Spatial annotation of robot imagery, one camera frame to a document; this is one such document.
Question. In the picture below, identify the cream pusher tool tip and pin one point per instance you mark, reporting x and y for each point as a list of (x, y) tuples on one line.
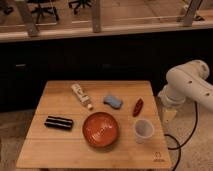
[(168, 114)]

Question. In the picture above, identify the black striped eraser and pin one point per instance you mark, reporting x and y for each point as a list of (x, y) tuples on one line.
[(59, 122)]

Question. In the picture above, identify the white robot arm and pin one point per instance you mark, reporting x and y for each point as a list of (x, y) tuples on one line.
[(184, 81)]

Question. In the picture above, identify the clear plastic cup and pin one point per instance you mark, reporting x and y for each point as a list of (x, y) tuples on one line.
[(143, 130)]

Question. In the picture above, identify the red chili pepper toy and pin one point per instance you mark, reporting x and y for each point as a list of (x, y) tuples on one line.
[(138, 107)]

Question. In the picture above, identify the blue sponge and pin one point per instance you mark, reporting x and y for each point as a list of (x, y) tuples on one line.
[(113, 101)]

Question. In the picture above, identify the orange red bowl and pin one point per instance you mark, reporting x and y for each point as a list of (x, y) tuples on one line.
[(100, 129)]

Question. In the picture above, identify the white tube with cap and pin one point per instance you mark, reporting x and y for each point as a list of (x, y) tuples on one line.
[(82, 96)]

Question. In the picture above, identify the grey metal post right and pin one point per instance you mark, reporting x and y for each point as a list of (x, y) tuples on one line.
[(190, 13)]

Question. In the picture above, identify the grey metal post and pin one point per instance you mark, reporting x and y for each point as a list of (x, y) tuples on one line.
[(27, 18), (190, 13), (95, 12)]

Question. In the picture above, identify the grey metal post middle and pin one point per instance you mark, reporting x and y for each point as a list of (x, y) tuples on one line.
[(95, 12)]

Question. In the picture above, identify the grey metal post left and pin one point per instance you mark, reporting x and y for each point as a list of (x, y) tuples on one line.
[(27, 18)]

